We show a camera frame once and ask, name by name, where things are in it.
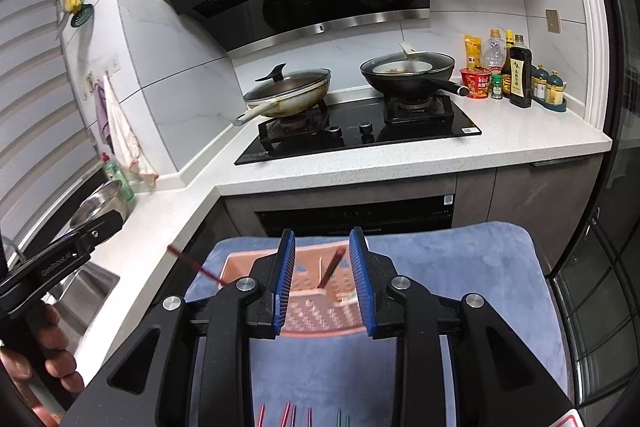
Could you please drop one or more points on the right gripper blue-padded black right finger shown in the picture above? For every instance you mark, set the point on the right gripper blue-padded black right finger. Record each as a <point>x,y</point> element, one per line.
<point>380,314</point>

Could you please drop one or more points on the red instant noodle cup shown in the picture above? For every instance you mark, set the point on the red instant noodle cup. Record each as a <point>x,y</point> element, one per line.
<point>478,81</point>

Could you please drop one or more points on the green dish soap bottle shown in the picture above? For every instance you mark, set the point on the green dish soap bottle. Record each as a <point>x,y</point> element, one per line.
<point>114,172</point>

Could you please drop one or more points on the yellow seasoning packet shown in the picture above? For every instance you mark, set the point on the yellow seasoning packet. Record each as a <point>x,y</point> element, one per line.
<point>473,52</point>

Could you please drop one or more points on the pink perforated utensil basket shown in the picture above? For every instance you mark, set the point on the pink perforated utensil basket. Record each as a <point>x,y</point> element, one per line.
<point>323,299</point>

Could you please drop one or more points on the hanging purple cloth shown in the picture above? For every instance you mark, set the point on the hanging purple cloth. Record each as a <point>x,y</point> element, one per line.
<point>101,115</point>

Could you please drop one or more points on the black gas cooktop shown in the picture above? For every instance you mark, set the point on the black gas cooktop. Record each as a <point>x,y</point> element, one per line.
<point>378,121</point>

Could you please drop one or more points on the person's left hand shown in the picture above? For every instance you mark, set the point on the person's left hand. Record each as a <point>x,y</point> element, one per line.
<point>34,352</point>

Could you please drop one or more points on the blue-grey fabric mat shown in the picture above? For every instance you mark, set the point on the blue-grey fabric mat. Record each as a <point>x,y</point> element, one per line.
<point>475,317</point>

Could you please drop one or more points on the small green-cap spice jar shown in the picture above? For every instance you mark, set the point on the small green-cap spice jar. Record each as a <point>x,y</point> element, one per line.
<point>496,87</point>

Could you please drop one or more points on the black built-in oven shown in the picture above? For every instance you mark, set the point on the black built-in oven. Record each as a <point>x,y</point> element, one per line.
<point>423,214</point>

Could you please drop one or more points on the dark red chopstick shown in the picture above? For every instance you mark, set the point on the dark red chopstick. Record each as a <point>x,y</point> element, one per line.
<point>195,266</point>

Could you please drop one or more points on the hanging white dish towel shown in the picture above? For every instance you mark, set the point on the hanging white dish towel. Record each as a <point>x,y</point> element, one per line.
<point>125,144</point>

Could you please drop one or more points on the beige wok with glass lid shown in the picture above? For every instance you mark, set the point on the beige wok with glass lid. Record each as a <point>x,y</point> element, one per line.
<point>283,94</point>

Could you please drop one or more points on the blue condiment jar set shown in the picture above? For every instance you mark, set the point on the blue condiment jar set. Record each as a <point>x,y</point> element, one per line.
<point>549,89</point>

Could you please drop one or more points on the dark soy sauce bottle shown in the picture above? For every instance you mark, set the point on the dark soy sauce bottle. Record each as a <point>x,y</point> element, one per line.
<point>521,73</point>

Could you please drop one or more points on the green chopstick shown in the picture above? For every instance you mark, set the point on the green chopstick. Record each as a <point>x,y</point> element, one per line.
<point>342,419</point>

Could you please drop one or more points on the steel mixing bowl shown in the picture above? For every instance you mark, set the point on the steel mixing bowl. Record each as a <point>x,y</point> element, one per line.
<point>107,197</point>

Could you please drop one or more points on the clear oil bottle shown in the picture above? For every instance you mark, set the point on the clear oil bottle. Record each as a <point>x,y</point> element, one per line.
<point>494,51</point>

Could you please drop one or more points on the yellow-cap sauce bottle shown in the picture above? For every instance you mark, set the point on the yellow-cap sauce bottle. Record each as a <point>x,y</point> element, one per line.
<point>506,68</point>

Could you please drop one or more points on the black wok with food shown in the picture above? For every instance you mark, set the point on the black wok with food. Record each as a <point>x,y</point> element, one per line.
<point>412,74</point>

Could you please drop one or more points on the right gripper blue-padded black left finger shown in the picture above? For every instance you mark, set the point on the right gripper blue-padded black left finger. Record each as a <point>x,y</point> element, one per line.
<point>273,274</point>

